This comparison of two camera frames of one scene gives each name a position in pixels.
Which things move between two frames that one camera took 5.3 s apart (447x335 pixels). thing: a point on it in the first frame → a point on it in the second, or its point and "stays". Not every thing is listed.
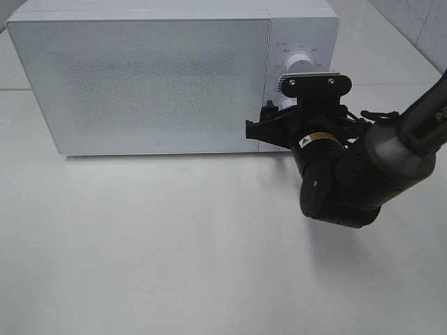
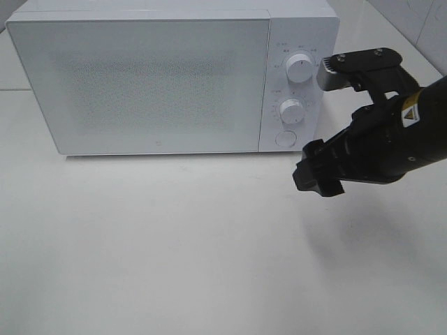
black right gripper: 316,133 → 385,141
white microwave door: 145,86 stays
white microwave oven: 167,77 stays
